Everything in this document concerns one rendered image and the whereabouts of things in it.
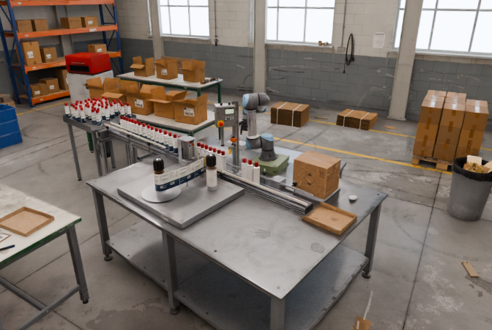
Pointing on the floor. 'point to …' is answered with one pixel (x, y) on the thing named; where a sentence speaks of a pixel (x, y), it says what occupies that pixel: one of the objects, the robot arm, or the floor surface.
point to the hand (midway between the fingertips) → (241, 137)
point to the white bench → (50, 233)
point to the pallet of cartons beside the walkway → (449, 128)
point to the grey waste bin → (468, 197)
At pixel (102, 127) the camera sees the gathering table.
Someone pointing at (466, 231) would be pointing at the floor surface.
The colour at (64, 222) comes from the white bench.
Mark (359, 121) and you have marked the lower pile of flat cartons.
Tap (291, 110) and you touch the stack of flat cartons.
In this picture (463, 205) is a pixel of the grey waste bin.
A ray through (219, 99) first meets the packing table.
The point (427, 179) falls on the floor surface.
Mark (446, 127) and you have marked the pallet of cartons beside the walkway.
